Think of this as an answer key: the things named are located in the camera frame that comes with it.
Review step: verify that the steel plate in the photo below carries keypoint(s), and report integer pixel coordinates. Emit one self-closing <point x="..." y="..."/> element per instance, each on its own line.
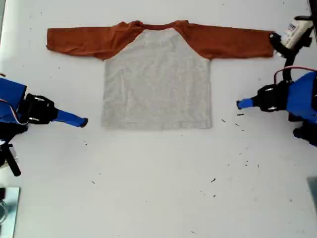
<point x="12" y="210"/>

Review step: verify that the grey t-shirt with brown sleeves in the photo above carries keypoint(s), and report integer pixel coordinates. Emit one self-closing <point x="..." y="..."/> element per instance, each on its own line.
<point x="158" y="86"/>

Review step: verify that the black clamp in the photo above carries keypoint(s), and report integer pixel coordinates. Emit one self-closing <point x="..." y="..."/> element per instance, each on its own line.
<point x="2" y="193"/>

